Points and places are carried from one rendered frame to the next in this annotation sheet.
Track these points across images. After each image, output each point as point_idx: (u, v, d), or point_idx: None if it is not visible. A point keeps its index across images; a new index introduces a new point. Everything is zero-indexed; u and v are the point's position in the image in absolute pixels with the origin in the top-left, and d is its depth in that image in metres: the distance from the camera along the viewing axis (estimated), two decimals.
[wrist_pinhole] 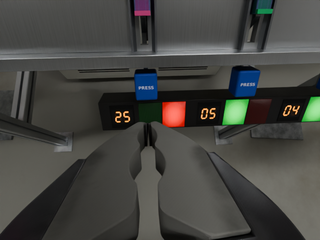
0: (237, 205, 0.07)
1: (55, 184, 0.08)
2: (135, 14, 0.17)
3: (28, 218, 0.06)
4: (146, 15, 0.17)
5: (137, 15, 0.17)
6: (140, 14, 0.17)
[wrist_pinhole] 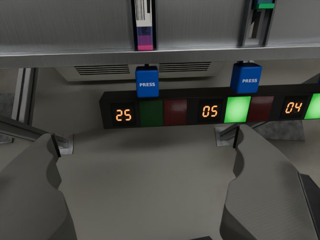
0: None
1: None
2: (139, 49, 0.18)
3: None
4: (149, 49, 0.18)
5: (141, 49, 0.18)
6: (143, 49, 0.18)
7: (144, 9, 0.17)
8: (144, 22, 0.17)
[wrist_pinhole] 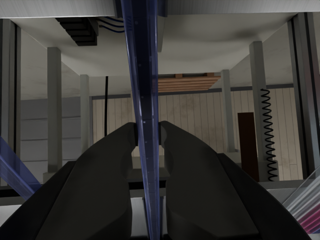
0: (245, 207, 0.06)
1: (45, 187, 0.07)
2: None
3: (18, 223, 0.06)
4: None
5: None
6: None
7: None
8: None
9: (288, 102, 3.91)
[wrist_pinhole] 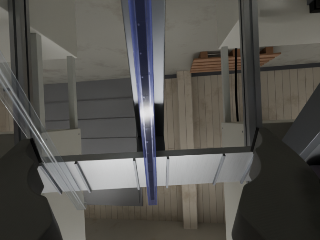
0: None
1: None
2: None
3: None
4: None
5: None
6: None
7: None
8: None
9: None
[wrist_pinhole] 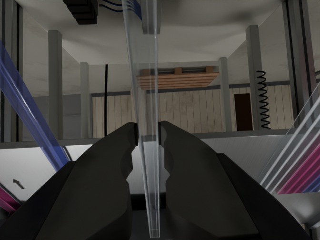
0: (245, 207, 0.06)
1: (45, 187, 0.07)
2: None
3: (18, 223, 0.06)
4: None
5: None
6: None
7: None
8: None
9: (287, 99, 3.93)
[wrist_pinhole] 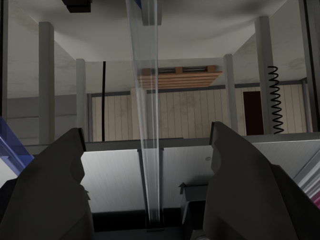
0: (295, 227, 0.06)
1: None
2: None
3: None
4: None
5: None
6: None
7: None
8: None
9: (289, 99, 3.87)
